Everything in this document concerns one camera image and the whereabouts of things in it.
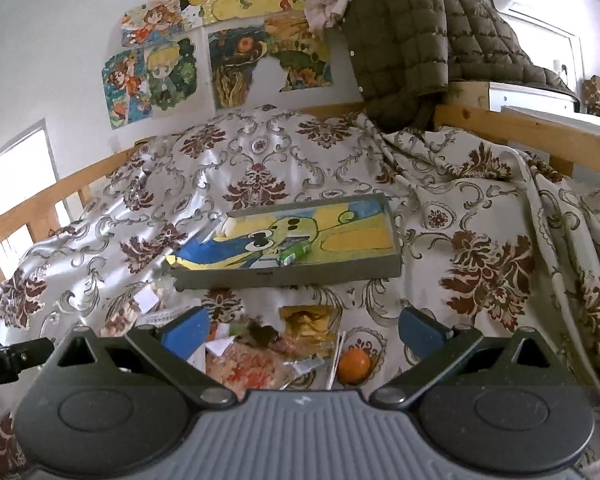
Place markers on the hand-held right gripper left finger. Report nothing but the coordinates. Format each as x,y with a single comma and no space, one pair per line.
187,332

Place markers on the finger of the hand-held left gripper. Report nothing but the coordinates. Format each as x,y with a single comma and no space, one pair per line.
35,350

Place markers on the bright window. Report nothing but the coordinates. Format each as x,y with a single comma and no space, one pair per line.
15,185

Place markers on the white door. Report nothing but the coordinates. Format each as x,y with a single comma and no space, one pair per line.
545,50

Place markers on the clear silver-edged snack packet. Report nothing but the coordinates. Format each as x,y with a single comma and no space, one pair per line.
339,355

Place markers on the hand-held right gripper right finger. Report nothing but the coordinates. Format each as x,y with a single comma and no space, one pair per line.
420,335

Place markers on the gold snack packet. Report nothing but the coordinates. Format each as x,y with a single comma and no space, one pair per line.
307,325

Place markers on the olive quilted jacket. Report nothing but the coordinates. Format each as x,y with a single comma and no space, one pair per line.
405,45

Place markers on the clear packet with red print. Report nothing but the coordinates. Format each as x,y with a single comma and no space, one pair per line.
240,367

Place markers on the group of colourful wall drawings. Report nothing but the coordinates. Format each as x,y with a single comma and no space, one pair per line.
170,75

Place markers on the green and white tube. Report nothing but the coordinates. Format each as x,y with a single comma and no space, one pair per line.
292,254

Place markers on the orange fruit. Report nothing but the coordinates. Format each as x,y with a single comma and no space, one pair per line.
353,366

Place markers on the brown snack with red label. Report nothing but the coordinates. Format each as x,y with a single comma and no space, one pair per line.
260,335

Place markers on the grey tray with painted drawing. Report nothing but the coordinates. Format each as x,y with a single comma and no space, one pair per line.
290,275

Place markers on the floral satin blanket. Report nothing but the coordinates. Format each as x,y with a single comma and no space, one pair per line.
430,200

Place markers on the wooden bed frame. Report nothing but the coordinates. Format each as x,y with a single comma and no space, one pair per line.
505,125

